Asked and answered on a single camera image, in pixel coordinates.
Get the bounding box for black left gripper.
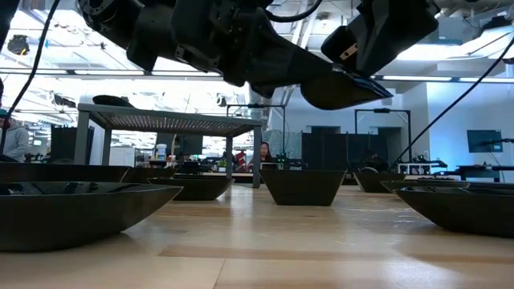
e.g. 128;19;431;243
172;0;337;100

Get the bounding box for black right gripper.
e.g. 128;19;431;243
320;0;439;78

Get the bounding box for black teardrop mini plate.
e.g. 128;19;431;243
92;94;136;108
300;66;394;111

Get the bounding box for black leaf-shaped mini plate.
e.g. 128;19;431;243
392;185;514;238
0;181;184;253
379;180;471;193
147;176;235;201

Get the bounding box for person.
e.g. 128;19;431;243
0;108;31;163
256;141;275;164

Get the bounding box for black partition panels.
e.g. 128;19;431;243
301;126;402;174

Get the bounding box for grey perforated metal shelf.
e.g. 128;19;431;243
73;102;264;189

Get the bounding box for dark desk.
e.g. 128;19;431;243
457;164;514;181

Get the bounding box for long ceiling light strip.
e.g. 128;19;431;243
0;68;514;83

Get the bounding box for white cabinet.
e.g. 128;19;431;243
108;146;137;169

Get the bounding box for black cabinet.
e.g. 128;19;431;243
50;126;96;165

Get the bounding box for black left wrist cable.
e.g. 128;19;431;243
263;0;324;24

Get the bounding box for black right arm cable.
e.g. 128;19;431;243
385;47;514;174

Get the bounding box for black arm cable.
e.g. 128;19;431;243
385;47;514;174
0;0;62;153

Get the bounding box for white frame table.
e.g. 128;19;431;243
397;160;449;176

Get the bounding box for dark wall monitor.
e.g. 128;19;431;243
467;129;504;154

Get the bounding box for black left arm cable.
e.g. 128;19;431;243
0;0;62;153

